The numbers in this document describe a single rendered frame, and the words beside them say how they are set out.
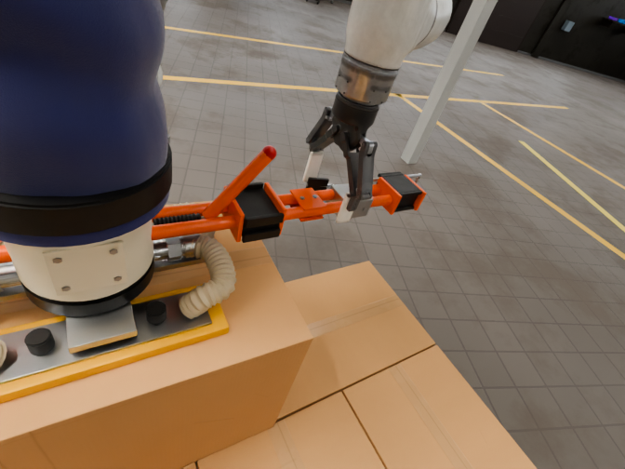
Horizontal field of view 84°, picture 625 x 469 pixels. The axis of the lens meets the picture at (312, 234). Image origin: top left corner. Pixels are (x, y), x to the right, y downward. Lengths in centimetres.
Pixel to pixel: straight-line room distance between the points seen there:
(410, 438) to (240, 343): 63
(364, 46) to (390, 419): 90
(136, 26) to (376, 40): 31
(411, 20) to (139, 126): 37
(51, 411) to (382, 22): 65
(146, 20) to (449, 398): 113
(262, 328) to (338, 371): 51
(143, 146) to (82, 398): 34
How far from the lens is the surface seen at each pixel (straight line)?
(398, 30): 55
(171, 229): 56
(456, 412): 120
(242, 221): 57
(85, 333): 57
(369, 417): 106
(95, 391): 58
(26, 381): 59
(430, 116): 349
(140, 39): 38
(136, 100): 40
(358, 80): 57
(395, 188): 78
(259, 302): 65
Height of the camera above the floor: 146
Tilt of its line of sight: 39 degrees down
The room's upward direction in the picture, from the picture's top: 18 degrees clockwise
